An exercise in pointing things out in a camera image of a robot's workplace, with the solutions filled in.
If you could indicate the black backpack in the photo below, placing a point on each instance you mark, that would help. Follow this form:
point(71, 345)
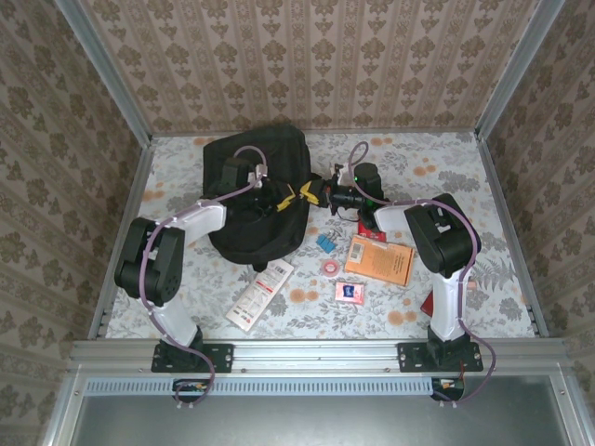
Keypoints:
point(274, 153)

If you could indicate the red booklet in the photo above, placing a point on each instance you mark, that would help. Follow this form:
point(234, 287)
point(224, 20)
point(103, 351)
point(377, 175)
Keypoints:
point(372, 231)

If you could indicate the red tape roll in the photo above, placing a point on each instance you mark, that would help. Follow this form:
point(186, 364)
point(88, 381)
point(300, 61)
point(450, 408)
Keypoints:
point(326, 268)

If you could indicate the orange book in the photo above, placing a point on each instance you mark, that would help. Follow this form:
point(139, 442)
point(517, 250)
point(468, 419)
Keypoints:
point(379, 260)

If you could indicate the white stationery package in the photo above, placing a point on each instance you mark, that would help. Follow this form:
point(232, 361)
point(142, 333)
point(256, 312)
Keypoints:
point(260, 295)

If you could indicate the pink eraser pack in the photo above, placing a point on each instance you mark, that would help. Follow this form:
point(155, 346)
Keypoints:
point(349, 292)

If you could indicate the dark red wallet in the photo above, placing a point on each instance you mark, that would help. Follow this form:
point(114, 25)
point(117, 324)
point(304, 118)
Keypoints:
point(427, 304)

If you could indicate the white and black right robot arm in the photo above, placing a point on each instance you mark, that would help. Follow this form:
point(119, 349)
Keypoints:
point(441, 241)

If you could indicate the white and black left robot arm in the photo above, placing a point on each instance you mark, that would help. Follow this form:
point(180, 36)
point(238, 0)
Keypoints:
point(160, 260)

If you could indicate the grey metal panel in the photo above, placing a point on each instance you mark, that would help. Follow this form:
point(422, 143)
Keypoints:
point(325, 420)

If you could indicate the aluminium table rail below wallpaper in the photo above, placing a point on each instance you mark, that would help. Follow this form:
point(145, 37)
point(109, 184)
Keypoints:
point(418, 131)

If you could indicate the aluminium frame post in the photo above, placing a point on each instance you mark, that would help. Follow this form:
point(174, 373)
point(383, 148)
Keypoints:
point(518, 69)
point(104, 69)

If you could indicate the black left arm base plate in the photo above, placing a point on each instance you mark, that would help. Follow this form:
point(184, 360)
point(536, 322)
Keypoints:
point(218, 358)

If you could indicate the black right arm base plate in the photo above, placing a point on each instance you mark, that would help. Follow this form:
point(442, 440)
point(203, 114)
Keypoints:
point(411, 358)

